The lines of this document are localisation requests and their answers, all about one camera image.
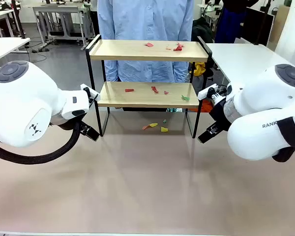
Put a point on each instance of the small white side table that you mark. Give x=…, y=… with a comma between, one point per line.
x=5, y=46

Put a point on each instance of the black stand pole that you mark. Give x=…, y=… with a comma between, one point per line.
x=17, y=19

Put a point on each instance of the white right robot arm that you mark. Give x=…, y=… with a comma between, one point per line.
x=258, y=98

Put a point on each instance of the person in light blue shirt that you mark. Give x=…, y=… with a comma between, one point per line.
x=145, y=22

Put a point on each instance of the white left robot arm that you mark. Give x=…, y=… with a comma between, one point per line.
x=22, y=103

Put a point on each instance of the black monitor panel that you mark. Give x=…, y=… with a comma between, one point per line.
x=254, y=27

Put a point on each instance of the orange cloth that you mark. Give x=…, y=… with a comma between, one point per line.
x=207, y=105

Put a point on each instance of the large white side table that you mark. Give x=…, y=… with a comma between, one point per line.
x=241, y=56

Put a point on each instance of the bystander in blue trousers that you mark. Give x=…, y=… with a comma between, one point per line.
x=229, y=22

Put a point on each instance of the yellow cloth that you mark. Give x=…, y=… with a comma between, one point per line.
x=199, y=68

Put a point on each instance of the two-tier wooden shelf black frame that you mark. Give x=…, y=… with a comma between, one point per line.
x=147, y=50

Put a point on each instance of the pink paper scrap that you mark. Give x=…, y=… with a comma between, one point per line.
x=168, y=48

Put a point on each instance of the orange and yellow paper scrap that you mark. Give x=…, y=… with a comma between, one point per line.
x=150, y=126

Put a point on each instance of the grey metal desk frame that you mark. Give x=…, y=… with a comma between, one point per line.
x=61, y=22

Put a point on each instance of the brown cardboard sheet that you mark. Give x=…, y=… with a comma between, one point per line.
x=279, y=27

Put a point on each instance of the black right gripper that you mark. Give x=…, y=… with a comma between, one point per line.
x=221, y=115

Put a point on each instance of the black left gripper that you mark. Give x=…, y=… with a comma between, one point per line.
x=68, y=126

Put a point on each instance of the black jacket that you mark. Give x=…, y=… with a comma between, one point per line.
x=201, y=32

